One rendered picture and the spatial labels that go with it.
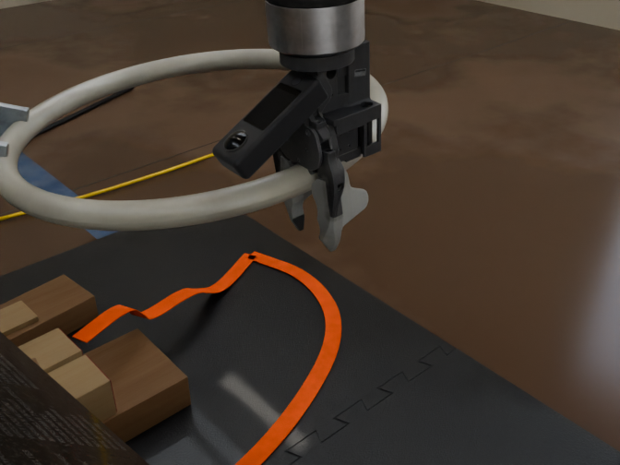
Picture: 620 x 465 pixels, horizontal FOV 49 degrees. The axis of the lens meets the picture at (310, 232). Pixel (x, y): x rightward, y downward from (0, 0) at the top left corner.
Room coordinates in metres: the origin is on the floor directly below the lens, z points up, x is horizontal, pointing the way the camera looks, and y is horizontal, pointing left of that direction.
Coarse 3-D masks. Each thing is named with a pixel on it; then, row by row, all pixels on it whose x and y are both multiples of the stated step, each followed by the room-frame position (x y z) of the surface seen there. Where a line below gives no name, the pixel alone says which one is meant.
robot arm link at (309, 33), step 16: (272, 16) 0.61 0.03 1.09; (288, 16) 0.59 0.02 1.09; (304, 16) 0.59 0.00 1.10; (320, 16) 0.59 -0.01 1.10; (336, 16) 0.59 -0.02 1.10; (352, 16) 0.60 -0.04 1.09; (272, 32) 0.61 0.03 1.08; (288, 32) 0.59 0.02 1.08; (304, 32) 0.59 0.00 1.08; (320, 32) 0.59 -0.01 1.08; (336, 32) 0.59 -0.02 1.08; (352, 32) 0.60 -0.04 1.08; (272, 48) 0.62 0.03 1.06; (288, 48) 0.60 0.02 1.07; (304, 48) 0.59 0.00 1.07; (320, 48) 0.59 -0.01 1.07; (336, 48) 0.59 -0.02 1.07; (352, 48) 0.60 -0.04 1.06
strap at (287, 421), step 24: (240, 264) 1.78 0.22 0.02; (264, 264) 1.79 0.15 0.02; (288, 264) 1.78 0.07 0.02; (216, 288) 1.64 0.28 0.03; (312, 288) 1.66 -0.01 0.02; (120, 312) 1.29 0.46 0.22; (144, 312) 1.41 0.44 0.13; (336, 312) 1.54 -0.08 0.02; (72, 336) 1.20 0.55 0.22; (336, 336) 1.44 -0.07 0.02; (312, 384) 1.25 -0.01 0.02; (288, 408) 1.17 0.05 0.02; (288, 432) 1.10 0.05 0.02; (264, 456) 1.03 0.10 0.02
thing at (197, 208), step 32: (160, 64) 1.01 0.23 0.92; (192, 64) 1.02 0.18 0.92; (224, 64) 1.02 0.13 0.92; (256, 64) 1.01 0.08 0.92; (64, 96) 0.91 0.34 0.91; (96, 96) 0.94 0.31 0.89; (384, 96) 0.79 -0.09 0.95; (32, 128) 0.82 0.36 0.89; (0, 160) 0.70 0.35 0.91; (352, 160) 0.65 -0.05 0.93; (0, 192) 0.65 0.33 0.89; (32, 192) 0.62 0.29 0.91; (224, 192) 0.58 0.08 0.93; (256, 192) 0.58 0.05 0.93; (288, 192) 0.59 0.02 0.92; (64, 224) 0.58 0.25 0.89; (96, 224) 0.57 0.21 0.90; (128, 224) 0.56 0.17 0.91; (160, 224) 0.56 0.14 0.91; (192, 224) 0.56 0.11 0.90
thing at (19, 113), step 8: (0, 104) 0.82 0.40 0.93; (8, 104) 0.83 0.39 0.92; (0, 112) 0.82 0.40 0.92; (8, 112) 0.82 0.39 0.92; (16, 112) 0.82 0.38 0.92; (24, 112) 0.82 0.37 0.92; (0, 120) 0.82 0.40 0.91; (8, 120) 0.82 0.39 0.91; (16, 120) 0.82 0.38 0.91; (24, 120) 0.82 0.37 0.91; (0, 128) 0.82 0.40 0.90; (0, 136) 0.82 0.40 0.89; (0, 144) 0.71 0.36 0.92; (8, 144) 0.72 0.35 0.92; (0, 152) 0.71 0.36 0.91
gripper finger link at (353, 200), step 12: (324, 180) 0.59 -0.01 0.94; (348, 180) 0.62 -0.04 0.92; (312, 192) 0.61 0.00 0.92; (324, 192) 0.59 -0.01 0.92; (348, 192) 0.61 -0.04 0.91; (360, 192) 0.62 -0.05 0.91; (324, 204) 0.59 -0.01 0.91; (348, 204) 0.61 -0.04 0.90; (360, 204) 0.62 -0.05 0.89; (324, 216) 0.59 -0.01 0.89; (348, 216) 0.61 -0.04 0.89; (324, 228) 0.60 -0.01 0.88; (336, 228) 0.59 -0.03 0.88; (324, 240) 0.60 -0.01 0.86; (336, 240) 0.60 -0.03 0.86
